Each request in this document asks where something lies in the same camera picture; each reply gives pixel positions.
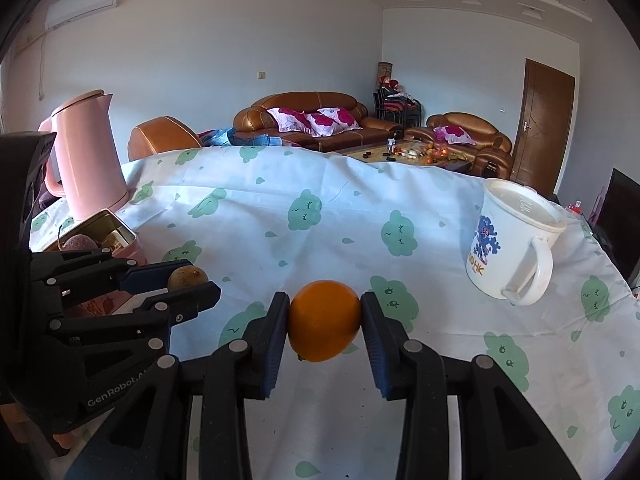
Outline brown longan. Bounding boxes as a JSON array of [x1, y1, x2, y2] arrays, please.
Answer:
[[167, 266, 208, 292]]

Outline yellow orange kumquat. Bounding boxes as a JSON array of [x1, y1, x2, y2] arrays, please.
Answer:
[[288, 280, 361, 362]]

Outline purple round fruit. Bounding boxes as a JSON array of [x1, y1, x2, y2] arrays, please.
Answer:
[[60, 234, 100, 252]]

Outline pink tin box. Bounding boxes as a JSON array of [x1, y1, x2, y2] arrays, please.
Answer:
[[44, 209, 146, 318]]

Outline pink electric kettle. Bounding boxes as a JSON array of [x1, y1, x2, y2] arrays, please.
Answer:
[[39, 89, 129, 222]]

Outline white cloud pattern tablecloth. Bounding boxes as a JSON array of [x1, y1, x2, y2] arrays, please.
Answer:
[[28, 144, 640, 480]]

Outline brown chair back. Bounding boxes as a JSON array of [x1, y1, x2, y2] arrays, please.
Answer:
[[127, 116, 202, 162]]

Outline white mug blue print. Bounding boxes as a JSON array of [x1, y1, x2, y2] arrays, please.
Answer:
[[465, 178, 566, 306]]

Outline black television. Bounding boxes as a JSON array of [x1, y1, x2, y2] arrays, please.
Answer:
[[594, 168, 640, 285]]

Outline brown leather long sofa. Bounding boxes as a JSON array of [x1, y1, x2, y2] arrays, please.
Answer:
[[233, 92, 404, 152]]

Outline pink floral cushion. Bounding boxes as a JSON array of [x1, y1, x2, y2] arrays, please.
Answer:
[[268, 107, 361, 138]]

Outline white air conditioner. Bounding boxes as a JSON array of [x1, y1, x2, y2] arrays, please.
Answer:
[[44, 0, 118, 32]]

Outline brown leather armchair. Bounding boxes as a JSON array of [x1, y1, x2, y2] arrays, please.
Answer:
[[405, 112, 513, 180]]

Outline coffee table with items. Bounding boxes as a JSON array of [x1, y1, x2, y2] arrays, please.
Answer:
[[338, 140, 473, 174]]

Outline armchair pink cushion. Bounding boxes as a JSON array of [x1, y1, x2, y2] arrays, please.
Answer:
[[433, 125, 475, 145]]

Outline stacked dark chairs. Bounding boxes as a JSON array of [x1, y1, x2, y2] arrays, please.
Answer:
[[373, 62, 423, 128]]

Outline brown wooden door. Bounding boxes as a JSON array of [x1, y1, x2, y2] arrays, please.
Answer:
[[511, 58, 575, 196]]

